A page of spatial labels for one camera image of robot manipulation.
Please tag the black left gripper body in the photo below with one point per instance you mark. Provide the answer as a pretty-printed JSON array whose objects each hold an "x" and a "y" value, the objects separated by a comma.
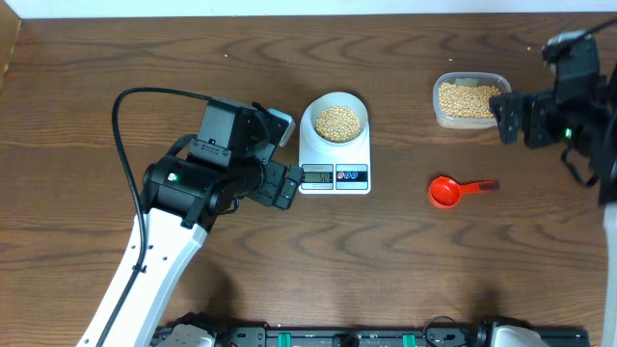
[{"x": 257, "y": 179}]

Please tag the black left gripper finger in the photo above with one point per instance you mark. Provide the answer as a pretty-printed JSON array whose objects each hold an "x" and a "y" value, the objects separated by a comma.
[
  {"x": 286, "y": 195},
  {"x": 295, "y": 174}
]

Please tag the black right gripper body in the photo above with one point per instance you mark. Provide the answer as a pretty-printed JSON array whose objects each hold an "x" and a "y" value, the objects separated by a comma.
[{"x": 548, "y": 122}]

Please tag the red plastic measuring scoop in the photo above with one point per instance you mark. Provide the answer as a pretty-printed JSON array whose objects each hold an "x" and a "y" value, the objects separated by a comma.
[{"x": 444, "y": 192}]

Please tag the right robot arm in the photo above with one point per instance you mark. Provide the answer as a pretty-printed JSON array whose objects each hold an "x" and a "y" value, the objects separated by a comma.
[{"x": 603, "y": 168}]

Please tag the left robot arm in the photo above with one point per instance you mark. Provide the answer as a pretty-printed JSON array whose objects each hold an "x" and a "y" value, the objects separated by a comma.
[{"x": 202, "y": 177}]

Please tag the white digital kitchen scale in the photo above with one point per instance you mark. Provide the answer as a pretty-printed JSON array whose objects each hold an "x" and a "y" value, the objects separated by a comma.
[{"x": 333, "y": 170}]

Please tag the soybeans in grey bowl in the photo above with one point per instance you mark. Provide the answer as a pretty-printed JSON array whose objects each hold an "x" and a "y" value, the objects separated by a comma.
[{"x": 338, "y": 124}]

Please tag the grey round bowl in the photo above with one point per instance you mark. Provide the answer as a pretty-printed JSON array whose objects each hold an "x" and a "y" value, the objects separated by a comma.
[{"x": 337, "y": 99}]

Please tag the clear plastic container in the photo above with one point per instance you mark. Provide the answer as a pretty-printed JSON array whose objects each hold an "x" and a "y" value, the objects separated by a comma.
[{"x": 472, "y": 79}]

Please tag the pile of soybeans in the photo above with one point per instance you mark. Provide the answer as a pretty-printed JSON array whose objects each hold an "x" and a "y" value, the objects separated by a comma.
[{"x": 465, "y": 101}]

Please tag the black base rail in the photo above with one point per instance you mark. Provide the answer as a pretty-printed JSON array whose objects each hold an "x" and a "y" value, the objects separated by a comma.
[{"x": 200, "y": 330}]

